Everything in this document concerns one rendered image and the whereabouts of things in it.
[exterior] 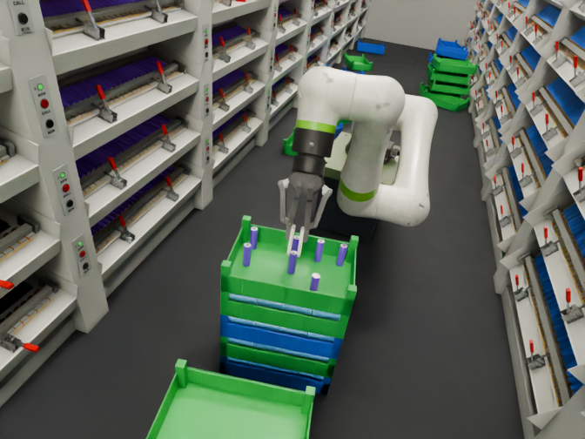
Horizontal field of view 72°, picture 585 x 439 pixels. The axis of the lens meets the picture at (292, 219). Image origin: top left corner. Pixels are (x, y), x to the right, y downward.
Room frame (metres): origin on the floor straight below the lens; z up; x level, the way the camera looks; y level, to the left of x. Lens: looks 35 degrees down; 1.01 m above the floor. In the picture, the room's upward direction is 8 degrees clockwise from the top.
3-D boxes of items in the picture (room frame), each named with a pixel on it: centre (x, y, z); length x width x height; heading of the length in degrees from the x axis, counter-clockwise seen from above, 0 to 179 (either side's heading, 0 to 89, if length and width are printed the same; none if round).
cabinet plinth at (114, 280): (1.81, 0.41, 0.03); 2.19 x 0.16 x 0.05; 167
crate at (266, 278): (0.74, -0.02, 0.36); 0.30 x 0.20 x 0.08; 85
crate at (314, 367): (0.74, -0.02, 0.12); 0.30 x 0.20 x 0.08; 85
